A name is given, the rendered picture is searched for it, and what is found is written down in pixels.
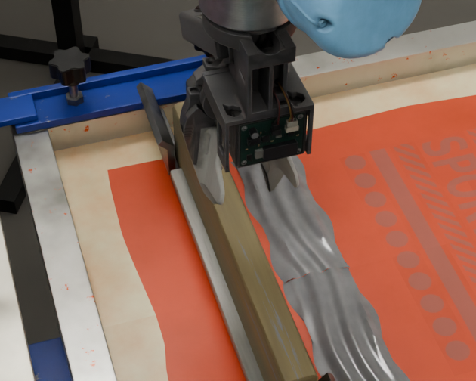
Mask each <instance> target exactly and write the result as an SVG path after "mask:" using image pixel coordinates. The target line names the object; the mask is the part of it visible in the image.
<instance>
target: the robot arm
mask: <svg viewBox="0 0 476 381"><path fill-rule="evenodd" d="M198 1H199V5H198V6H197V7H195V8H194V9H191V10H187V11H182V12H181V13H180V14H179V20H180V24H181V32H182V36H183V38H184V39H185V40H187V41H188V42H190V43H192V44H194V45H195V46H197V47H199V48H201V49H202V50H204V51H207V52H208V53H210V54H212V55H214V56H211V57H204V58H203V59H202V65H201V66H200V67H199V68H198V69H196V70H195V71H194V72H193V76H194V78H195V80H196V83H195V87H188V88H187V89H186V90H187V96H186V99H185V102H184V104H183V107H182V108H181V115H180V127H181V132H182V135H183V137H184V141H185V144H186V146H187V150H188V152H189V154H190V158H191V161H192V164H193V167H194V170H195V172H196V176H197V178H198V181H199V184H200V186H201V188H202V191H203V192H204V194H205V195H206V196H207V197H208V198H209V199H210V200H211V202H212V203H213V204H216V203H217V204H219V205H222V204H223V203H224V181H223V176H222V169H223V167H224V171H225V172H229V171H230V160H229V153H230V155H231V158H232V160H233V162H234V165H235V166H236V167H237V168H241V167H245V166H251V165H255V164H259V163H260V164H261V169H262V172H263V175H264V179H265V182H266V185H267V189H268V190H269V192H271V191H274V189H275V188H276V186H277V185H278V184H279V182H280V180H281V179H282V177H283V175H285V176H286V177H287V178H288V179H289V181H290V182H291V183H292V185H293V186H294V187H295V188H297V187H298V186H299V180H298V173H297V171H296V169H295V165H294V163H293V161H292V158H291V156H296V155H299V154H303V153H304V152H305V151H306V153H307V154H311V145H312V133H313V122H314V102H313V101H312V99H311V97H310V95H309V94H308V92H307V90H306V88H305V86H304V84H303V83H302V81H301V79H300V77H299V75H298V74H297V72H296V70H295V68H294V66H293V65H292V62H294V61H295V56H296V45H295V43H294V42H293V40H292V38H291V36H292V35H293V34H294V32H295V31H296V29H297V28H299V29H300V30H301V31H303V32H305V33H306V34H307V35H308V36H309V37H310V38H311V39H312V40H313V41H314V42H315V43H316V44H317V45H318V46H319V47H320V48H321V49H323V50H324V51H325V52H327V53H328V54H331V55H333V56H336V57H341V58H347V59H354V58H361V57H367V56H370V55H372V54H375V53H377V52H379V51H381V50H383V49H384V48H385V44H386V43H387V42H389V41H390V40H391V39H392V38H394V37H395V38H399V37H400V36H401V35H402V34H403V33H404V32H405V31H406V30H407V28H408V27H409V26H410V24H411V23H412V22H413V20H414V18H415V16H416V15H417V13H418V10H419V7H420V4H421V2H422V0H198ZM307 117H308V132H307V134H306V130H307ZM222 166H223V167H222Z"/></svg>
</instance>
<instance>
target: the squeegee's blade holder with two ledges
mask: <svg viewBox="0 0 476 381"><path fill-rule="evenodd" d="M170 177H171V180H172V184H173V186H174V189H175V192H176V194H177V196H178V200H179V202H180V204H181V208H182V210H183V213H184V216H185V218H186V220H187V224H188V226H189V229H190V232H191V234H192V237H193V240H194V243H195V244H196V248H197V251H198V253H199V257H200V258H201V261H202V264H203V267H204V269H205V271H206V275H207V277H208V279H209V283H210V285H211V288H212V291H213V293H214V295H215V299H216V301H217V303H218V307H219V309H220V312H221V315H222V317H223V320H224V323H225V326H226V328H227V331H228V333H229V336H230V339H231V342H232V344H233V347H234V350H235V352H236V356H237V357H238V360H239V363H240V366H241V368H242V370H243V374H244V377H245V378H246V381H264V379H263V377H262V375H261V371H260V369H259V367H258V364H257V361H256V360H255V356H254V354H253V351H252V348H251V346H250V344H249V341H248V338H247V335H246V332H245V330H244V328H243V325H242V322H241V320H240V317H239V315H238V312H237V310H236V307H235V305H234V303H233V299H232V297H231V294H230V291H229V289H228V287H227V284H226V281H225V279H224V275H223V274H222V271H221V268H220V265H219V264H218V260H217V258H216V256H215V252H214V250H213V248H212V245H211V242H210V240H209V237H208V234H207V232H206V229H205V227H204V224H203V223H202V219H201V217H200V214H199V211H198V209H197V207H196V204H195V201H194V199H193V195H192V193H191V191H190V188H189V185H188V183H187V180H186V178H185V176H184V172H183V170H182V168H180V169H173V170H171V171H170Z"/></svg>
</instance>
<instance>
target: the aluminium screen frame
mask: <svg viewBox="0 0 476 381"><path fill-rule="evenodd" d="M471 64H476V21H472V22H467V23H461V24H456V25H452V26H445V27H441V28H437V29H430V30H426V31H421V32H417V33H410V34H406V35H402V36H400V37H399V38H395V37H394V38H392V39H391V40H390V41H389V42H387V43H386V44H385V48H384V49H383V50H381V51H379V52H377V53H375V54H372V55H370V56H367V57H361V58H354V59H347V58H341V57H336V56H333V55H331V54H328V53H327V52H325V51H320V52H316V53H312V54H305V55H301V56H297V57H295V61H294V62H292V65H293V66H294V68H295V70H296V72H297V74H298V75H299V77H300V79H301V81H302V83H303V84H304V86H305V88H306V90H307V92H308V94H309V95H310V97H311V98H314V97H318V96H322V95H326V94H332V93H336V92H340V91H347V90H351V89H355V88H362V87H366V86H369V85H376V84H380V83H384V82H390V81H394V80H398V79H405V78H409V77H413V76H420V75H424V74H427V73H434V72H438V71H442V70H448V69H452V68H457V67H463V66H467V65H471ZM10 127H11V134H12V138H13V141H14V146H15V150H16V154H17V158H18V163H19V166H20V171H21V175H22V179H23V184H24V187H25V191H26V196H27V199H28V204H29V209H30V212H31V216H32V221H33V224H34V228H35V232H36V237H37V241H38V244H39V249H40V253H41V257H42V262H43V265H44V269H45V274H46V277H47V282H48V287H49V290H50V294H51V299H52V302H53V306H54V312H55V315H56V319H57V324H58V327H59V331H60V337H61V340H62V343H63V349H64V352H65V355H66V362H67V365H68V368H69V372H70V377H71V380H72V381H118V380H117V378H116V373H115V370H114V366H113V362H112V359H111V356H110V351H109V348H108V345H107V340H106V337H105V334H104V329H103V326H102V323H101V320H100V315H99V312H98V310H97V304H96V302H95V298H94V294H93V290H92V288H91V283H90V280H89V276H88V272H87V269H86V266H85V261H84V258H83V255H82V250H81V247H80V244H79V239H78V236H77V233H76V228H75V225H74V222H73V217H72V214H71V211H70V207H69V204H68V200H67V198H66V193H65V190H64V186H63V182H62V179H61V176H60V171H59V168H58V164H57V160H56V157H55V154H54V152H55V151H56V150H63V149H67V148H71V147H78V146H82V145H86V144H92V143H96V142H100V141H107V140H111V139H114V138H121V137H125V136H129V135H136V134H140V133H144V132H151V131H152V129H151V127H150V123H149V121H148V118H147V114H146V112H145V109H144V108H143V109H139V110H133V111H128V112H124V113H117V114H113V115H109V116H102V117H98V118H94V119H88V120H84V121H80V122H73V123H69V124H65V125H58V126H54V127H50V128H46V129H39V130H35V131H31V132H24V133H20V134H17V133H16V130H15V127H14V125H10Z"/></svg>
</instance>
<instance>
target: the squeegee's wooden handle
mask: <svg viewBox="0 0 476 381"><path fill-rule="evenodd" d="M183 104H184V101H183V102H179V103H176V104H175V105H174V106H173V108H172V114H173V127H174V140H175V158H176V160H177V162H178V165H179V167H180V168H182V170H183V172H184V176H185V178H186V180H187V183H188V185H189V188H190V191H191V193H192V195H193V199H194V201H195V204H196V207H197V209H198V211H199V214H200V217H201V219H202V223H203V224H204V227H205V229H206V232H207V234H208V237H209V240H210V242H211V245H212V248H213V250H214V252H215V256H216V258H217V260H218V264H219V265H220V268H221V271H222V274H223V275H224V279H225V281H226V284H227V287H228V289H229V291H230V294H231V297H232V299H233V303H234V305H235V307H236V310H237V312H238V315H239V317H240V320H241V322H242V325H243V328H244V330H245V332H246V335H247V338H248V341H249V344H250V346H251V348H252V351H253V354H254V356H255V360H256V361H257V364H258V367H259V369H260V371H261V375H262V377H263V379H264V381H318V375H317V373H316V370H315V369H314V366H313V364H312V362H311V359H310V357H309V354H308V352H307V349H306V348H305V346H304V343H303V341H302V338H301V336H300V333H299V331H298V328H297V326H296V325H295V322H294V320H293V317H292V315H291V312H290V310H289V307H288V305H287V304H286V300H285V299H284V296H283V294H282V291H281V289H280V286H279V284H278V283H277V279H276V278H275V275H274V273H273V270H272V268H271V266H270V263H269V261H268V259H267V256H266V254H265V252H264V249H263V247H262V245H261V242H260V240H259V238H258V235H257V233H256V231H255V228H254V226H253V224H252V221H251V219H250V217H249V214H248V212H247V210H246V207H245V205H244V203H243V200H242V198H241V196H240V193H239V191H238V189H237V187H236V184H235V182H234V179H233V177H232V175H231V173H230V172H225V171H224V167H223V166H222V167H223V169H222V176H223V181H224V203H223V204H222V205H219V204H217V203H216V204H213V203H212V202H211V200H210V199H209V198H208V197H207V196H206V195H205V194H204V192H203V191H202V188H201V186H200V184H199V181H198V178H197V176H196V172H195V170H194V167H193V164H192V161H191V158H190V154H189V152H188V150H187V146H186V144H185V141H184V137H183V135H182V132H181V127H180V115H181V108H182V107H183Z"/></svg>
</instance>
